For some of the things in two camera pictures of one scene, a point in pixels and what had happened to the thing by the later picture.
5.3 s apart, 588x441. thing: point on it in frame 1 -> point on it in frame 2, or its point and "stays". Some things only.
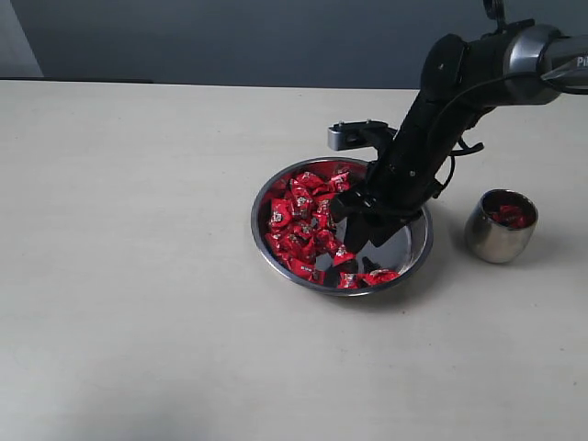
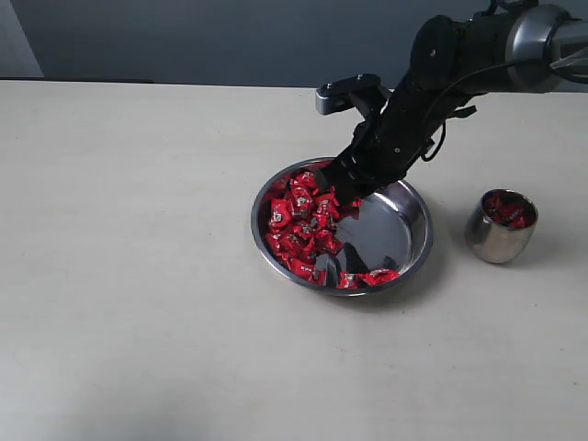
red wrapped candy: [309, 181] stays
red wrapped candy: [378, 276] stays
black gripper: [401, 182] -> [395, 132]
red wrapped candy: [347, 280] stays
